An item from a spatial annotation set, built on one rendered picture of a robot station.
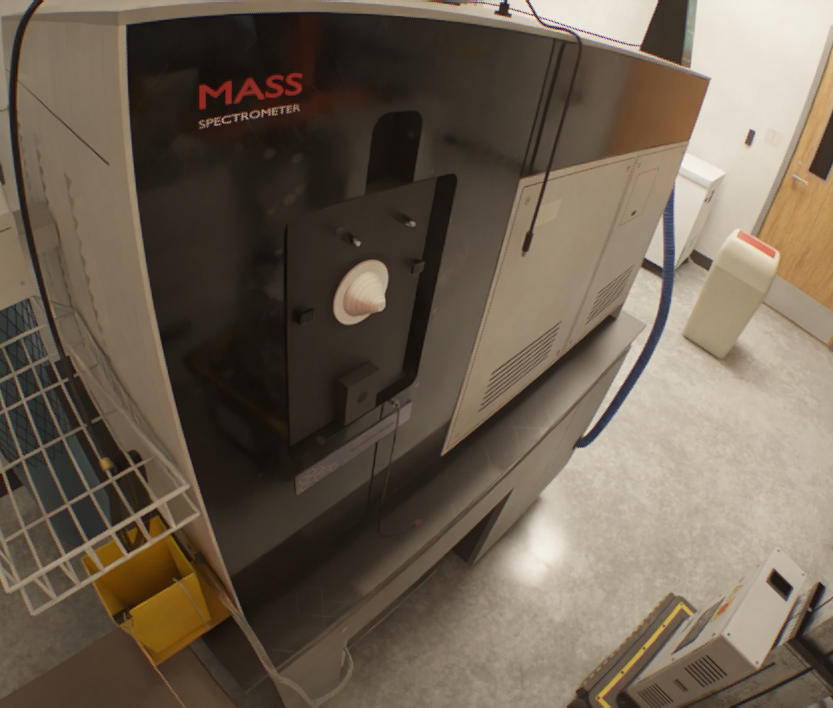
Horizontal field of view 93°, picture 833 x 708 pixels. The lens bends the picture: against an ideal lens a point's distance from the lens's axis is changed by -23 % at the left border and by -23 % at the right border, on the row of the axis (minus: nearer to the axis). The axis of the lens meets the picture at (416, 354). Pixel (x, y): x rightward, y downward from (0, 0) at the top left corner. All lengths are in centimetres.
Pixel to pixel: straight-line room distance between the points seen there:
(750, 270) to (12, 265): 292
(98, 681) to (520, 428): 86
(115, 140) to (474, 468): 79
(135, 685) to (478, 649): 104
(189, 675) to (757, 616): 98
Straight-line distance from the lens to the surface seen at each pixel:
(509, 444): 98
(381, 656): 151
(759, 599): 113
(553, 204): 67
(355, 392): 50
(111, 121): 29
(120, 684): 81
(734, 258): 293
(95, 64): 31
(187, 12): 27
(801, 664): 111
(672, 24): 118
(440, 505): 86
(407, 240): 46
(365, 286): 42
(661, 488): 217
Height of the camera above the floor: 145
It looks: 40 degrees down
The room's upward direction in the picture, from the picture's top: 11 degrees clockwise
